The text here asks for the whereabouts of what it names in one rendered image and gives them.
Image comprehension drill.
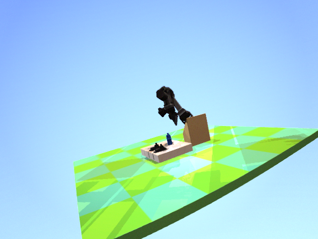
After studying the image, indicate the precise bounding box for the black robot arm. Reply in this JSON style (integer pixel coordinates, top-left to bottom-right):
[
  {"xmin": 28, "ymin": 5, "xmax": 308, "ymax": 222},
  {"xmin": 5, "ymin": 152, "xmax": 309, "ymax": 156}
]
[{"xmin": 156, "ymin": 86, "xmax": 194, "ymax": 124}]

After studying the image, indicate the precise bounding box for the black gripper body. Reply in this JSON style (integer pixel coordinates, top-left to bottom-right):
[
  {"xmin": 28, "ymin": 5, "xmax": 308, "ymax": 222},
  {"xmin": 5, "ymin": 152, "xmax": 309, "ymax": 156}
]
[{"xmin": 164, "ymin": 100, "xmax": 178, "ymax": 116}]

